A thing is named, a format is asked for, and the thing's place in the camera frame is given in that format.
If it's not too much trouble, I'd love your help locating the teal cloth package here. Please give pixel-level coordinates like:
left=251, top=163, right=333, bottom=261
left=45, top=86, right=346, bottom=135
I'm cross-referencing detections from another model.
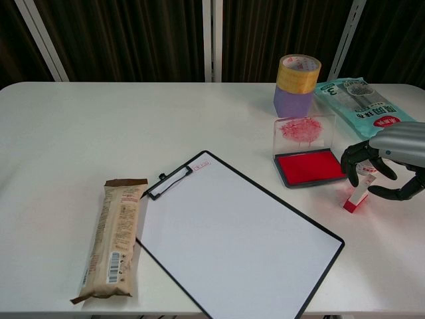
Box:
left=313, top=77, right=418, bottom=140

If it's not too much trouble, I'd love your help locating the dark curtain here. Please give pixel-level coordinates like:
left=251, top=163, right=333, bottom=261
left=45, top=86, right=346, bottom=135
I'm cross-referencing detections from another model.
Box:
left=0, top=0, right=425, bottom=90

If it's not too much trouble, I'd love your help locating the white paper sheet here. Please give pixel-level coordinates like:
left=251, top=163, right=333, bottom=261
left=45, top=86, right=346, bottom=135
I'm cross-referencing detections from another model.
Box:
left=136, top=152, right=343, bottom=318

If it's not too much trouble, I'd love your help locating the red white stamp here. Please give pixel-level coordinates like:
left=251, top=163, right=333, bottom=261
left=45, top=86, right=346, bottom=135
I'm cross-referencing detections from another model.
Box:
left=344, top=174, right=378, bottom=213

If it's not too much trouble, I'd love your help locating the black clipboard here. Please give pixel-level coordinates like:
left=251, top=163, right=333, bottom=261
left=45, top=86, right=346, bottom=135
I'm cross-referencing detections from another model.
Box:
left=135, top=150, right=345, bottom=319

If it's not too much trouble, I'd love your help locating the white frame post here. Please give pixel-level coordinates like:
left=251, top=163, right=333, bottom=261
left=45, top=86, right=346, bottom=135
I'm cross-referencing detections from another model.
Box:
left=15, top=0, right=70, bottom=82
left=327, top=0, right=368, bottom=82
left=201, top=0, right=222, bottom=83

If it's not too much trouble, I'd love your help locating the yellow tape roll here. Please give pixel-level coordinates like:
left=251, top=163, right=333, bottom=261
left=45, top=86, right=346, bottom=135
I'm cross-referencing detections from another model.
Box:
left=276, top=54, right=322, bottom=94

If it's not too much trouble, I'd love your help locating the red ink pad clear lid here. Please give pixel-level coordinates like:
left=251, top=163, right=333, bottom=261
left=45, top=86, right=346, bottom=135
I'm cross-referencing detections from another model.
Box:
left=272, top=112, right=348, bottom=189

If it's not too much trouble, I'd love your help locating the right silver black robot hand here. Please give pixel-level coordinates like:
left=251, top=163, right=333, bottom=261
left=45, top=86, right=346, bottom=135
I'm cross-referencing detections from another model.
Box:
left=341, top=121, right=425, bottom=202

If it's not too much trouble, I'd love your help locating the brown snack package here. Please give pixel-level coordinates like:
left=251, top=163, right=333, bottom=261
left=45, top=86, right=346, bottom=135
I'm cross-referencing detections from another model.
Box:
left=69, top=178, right=149, bottom=304

